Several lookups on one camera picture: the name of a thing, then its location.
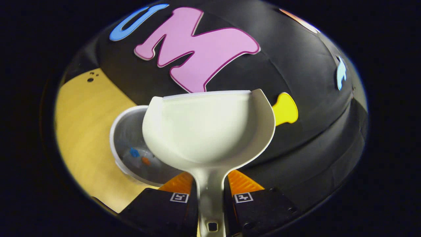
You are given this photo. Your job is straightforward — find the white ribbed garbage bin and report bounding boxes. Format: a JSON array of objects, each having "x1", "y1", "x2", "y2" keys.
[{"x1": 110, "y1": 105, "x2": 185, "y2": 187}]

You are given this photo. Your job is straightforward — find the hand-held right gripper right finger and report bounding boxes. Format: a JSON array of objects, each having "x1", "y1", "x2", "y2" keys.
[{"x1": 225, "y1": 170, "x2": 299, "y2": 237}]

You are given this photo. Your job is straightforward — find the white plastic dustpan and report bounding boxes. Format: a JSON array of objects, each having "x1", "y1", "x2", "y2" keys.
[{"x1": 142, "y1": 89, "x2": 276, "y2": 237}]

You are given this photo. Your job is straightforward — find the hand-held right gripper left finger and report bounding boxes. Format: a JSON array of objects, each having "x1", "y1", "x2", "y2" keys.
[{"x1": 118, "y1": 171, "x2": 199, "y2": 237}]

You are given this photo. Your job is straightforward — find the black backdrop cloth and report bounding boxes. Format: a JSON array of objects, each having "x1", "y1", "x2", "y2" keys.
[{"x1": 62, "y1": 0, "x2": 369, "y2": 211}]

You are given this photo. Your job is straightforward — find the wooden desktop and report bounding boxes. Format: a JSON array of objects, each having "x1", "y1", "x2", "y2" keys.
[{"x1": 54, "y1": 68, "x2": 160, "y2": 214}]

